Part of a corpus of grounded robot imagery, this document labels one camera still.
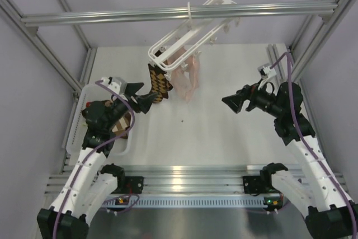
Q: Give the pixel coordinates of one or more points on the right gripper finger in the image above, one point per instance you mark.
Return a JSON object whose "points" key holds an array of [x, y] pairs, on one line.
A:
{"points": [[234, 102], [244, 93]]}

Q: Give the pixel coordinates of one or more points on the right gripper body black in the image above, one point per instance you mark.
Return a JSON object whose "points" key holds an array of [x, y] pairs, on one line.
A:
{"points": [[259, 98]]}

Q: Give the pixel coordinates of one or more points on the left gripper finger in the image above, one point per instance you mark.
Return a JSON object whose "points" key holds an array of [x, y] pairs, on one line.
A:
{"points": [[132, 88], [144, 102]]}

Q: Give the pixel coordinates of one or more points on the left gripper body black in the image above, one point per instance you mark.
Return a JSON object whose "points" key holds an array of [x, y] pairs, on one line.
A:
{"points": [[133, 104]]}

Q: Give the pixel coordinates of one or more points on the brown yellow argyle sock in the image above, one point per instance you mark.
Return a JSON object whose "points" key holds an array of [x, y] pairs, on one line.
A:
{"points": [[159, 84]]}

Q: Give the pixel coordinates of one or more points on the brown beige striped sock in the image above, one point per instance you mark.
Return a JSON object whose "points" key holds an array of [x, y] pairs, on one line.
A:
{"points": [[122, 126]]}

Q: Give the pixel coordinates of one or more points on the white plastic clip hanger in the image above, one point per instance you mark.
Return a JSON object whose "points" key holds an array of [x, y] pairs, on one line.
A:
{"points": [[183, 42]]}

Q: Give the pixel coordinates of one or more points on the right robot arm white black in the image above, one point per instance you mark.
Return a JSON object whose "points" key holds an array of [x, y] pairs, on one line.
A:
{"points": [[327, 209]]}

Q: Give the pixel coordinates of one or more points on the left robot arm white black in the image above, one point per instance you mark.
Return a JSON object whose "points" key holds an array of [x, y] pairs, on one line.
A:
{"points": [[92, 180]]}

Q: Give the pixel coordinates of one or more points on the pink sheer socks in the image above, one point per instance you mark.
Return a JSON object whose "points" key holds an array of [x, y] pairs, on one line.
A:
{"points": [[186, 81]]}

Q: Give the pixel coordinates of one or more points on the white plastic basket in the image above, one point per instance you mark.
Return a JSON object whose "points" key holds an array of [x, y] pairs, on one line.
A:
{"points": [[78, 128]]}

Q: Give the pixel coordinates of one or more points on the aluminium crossbar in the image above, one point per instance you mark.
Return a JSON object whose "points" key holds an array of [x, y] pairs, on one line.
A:
{"points": [[183, 13]]}

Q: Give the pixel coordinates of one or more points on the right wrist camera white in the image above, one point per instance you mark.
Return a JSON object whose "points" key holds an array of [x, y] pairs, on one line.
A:
{"points": [[266, 72]]}

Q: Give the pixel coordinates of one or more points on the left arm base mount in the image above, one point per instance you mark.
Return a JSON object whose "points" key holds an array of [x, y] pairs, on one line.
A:
{"points": [[132, 185]]}

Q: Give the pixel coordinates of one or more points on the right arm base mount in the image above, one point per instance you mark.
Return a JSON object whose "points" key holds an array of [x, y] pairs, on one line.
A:
{"points": [[253, 185]]}

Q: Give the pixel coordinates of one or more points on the slotted cable duct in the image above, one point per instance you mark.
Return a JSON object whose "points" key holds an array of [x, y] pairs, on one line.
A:
{"points": [[236, 201]]}

